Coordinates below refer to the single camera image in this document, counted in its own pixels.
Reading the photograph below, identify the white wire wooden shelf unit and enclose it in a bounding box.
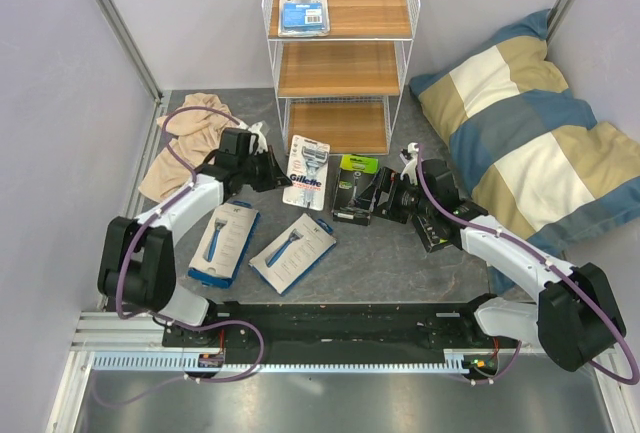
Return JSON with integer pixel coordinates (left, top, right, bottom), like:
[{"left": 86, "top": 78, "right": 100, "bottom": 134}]
[{"left": 261, "top": 0, "right": 421, "bottom": 155}]

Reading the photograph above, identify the Gillette razor white card pack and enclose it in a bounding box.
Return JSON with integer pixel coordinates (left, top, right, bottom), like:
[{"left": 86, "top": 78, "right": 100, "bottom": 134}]
[{"left": 282, "top": 135, "right": 330, "bottom": 211}]

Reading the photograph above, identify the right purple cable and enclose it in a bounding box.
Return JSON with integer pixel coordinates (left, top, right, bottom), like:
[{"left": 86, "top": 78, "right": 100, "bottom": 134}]
[{"left": 412, "top": 142, "right": 640, "bottom": 388}]

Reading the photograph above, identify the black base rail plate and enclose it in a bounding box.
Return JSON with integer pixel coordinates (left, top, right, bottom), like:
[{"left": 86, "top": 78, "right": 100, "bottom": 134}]
[{"left": 162, "top": 300, "right": 516, "bottom": 363}]

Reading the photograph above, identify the harry's razor box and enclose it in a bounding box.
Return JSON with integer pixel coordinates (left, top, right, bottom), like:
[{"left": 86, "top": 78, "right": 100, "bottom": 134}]
[
  {"left": 187, "top": 201, "right": 260, "bottom": 289},
  {"left": 249, "top": 213, "right": 337, "bottom": 295}
]

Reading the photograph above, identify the black green Gillette razor box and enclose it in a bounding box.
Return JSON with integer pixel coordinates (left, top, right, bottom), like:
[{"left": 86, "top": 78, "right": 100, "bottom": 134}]
[{"left": 332, "top": 154, "right": 379, "bottom": 226}]

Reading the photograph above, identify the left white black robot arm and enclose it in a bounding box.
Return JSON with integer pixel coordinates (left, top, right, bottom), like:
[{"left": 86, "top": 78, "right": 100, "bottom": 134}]
[{"left": 97, "top": 122, "right": 291, "bottom": 346}]

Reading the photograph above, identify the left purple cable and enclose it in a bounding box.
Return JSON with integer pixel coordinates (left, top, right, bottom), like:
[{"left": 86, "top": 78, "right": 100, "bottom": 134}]
[{"left": 92, "top": 106, "right": 266, "bottom": 407}]

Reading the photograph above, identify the purple cable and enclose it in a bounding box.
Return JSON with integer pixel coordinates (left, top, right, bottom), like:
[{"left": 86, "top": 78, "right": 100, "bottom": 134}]
[
  {"left": 412, "top": 142, "right": 640, "bottom": 388},
  {"left": 92, "top": 106, "right": 266, "bottom": 407}
]

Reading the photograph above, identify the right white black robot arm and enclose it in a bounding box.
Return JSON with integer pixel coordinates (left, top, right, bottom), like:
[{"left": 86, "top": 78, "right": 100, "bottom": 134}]
[{"left": 351, "top": 159, "right": 626, "bottom": 371}]

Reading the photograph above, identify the light blue slotted cable duct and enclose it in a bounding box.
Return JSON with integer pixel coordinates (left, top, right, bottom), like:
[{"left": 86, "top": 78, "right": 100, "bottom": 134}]
[{"left": 92, "top": 351, "right": 481, "bottom": 374}]

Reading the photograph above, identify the blue beige checkered pillow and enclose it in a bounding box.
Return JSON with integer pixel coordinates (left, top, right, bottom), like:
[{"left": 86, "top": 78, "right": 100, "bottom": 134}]
[{"left": 409, "top": 8, "right": 640, "bottom": 294}]

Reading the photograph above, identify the beige crumpled cloth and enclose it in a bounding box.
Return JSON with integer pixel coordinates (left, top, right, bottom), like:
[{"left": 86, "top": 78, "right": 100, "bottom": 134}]
[{"left": 138, "top": 93, "right": 236, "bottom": 203}]

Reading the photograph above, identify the black green razor box portrait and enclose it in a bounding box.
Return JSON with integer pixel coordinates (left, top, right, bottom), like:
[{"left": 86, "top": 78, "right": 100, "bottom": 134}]
[{"left": 412, "top": 215, "right": 461, "bottom": 253}]

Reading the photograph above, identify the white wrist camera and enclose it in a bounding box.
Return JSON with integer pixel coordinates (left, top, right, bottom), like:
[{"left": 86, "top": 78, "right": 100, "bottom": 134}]
[
  {"left": 247, "top": 121, "right": 269, "bottom": 155},
  {"left": 401, "top": 142, "right": 419, "bottom": 185}
]

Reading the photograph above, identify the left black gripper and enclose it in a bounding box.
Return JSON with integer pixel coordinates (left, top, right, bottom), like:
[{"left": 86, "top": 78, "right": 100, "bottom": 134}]
[{"left": 238, "top": 146, "right": 291, "bottom": 193}]

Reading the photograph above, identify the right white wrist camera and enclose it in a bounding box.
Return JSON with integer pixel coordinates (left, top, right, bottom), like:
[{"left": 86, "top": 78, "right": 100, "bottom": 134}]
[{"left": 401, "top": 142, "right": 419, "bottom": 185}]

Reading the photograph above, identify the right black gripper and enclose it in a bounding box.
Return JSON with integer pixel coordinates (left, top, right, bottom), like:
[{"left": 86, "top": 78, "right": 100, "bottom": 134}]
[{"left": 348, "top": 167, "right": 435, "bottom": 225}]

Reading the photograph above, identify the blue Gillette razor blister pack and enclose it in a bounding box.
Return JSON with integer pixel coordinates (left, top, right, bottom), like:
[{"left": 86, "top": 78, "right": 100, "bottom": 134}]
[{"left": 278, "top": 0, "right": 330, "bottom": 38}]

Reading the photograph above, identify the aluminium frame rail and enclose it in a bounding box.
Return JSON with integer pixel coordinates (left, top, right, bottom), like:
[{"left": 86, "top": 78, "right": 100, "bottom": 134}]
[{"left": 95, "top": 0, "right": 163, "bottom": 103}]

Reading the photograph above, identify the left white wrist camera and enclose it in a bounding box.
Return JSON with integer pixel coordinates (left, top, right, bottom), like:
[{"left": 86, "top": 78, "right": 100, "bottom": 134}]
[{"left": 247, "top": 121, "right": 269, "bottom": 155}]

